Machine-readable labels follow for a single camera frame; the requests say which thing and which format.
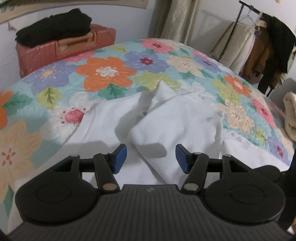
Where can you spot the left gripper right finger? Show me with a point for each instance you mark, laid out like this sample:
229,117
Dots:
183,157

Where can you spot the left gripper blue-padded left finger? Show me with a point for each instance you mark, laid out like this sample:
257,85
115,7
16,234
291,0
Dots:
118,158

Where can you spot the white garment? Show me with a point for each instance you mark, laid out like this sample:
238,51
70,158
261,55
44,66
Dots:
151,124

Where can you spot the floral quilt bedspread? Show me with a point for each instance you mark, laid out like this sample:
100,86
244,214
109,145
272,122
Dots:
42,110

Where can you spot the cream blanket pile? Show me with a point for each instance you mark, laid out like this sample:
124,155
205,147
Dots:
289,101

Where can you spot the hanging beige garment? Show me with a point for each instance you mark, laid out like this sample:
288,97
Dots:
238,49

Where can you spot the hanging brown garment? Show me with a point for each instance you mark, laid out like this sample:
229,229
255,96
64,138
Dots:
261,52

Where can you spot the red suitcase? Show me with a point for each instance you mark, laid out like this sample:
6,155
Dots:
71,49

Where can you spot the beige curtain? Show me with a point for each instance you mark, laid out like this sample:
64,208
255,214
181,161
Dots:
174,20

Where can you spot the black folded clothing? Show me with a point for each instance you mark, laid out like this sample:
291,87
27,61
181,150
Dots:
72,24

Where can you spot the hanging black jacket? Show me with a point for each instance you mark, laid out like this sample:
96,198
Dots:
282,41

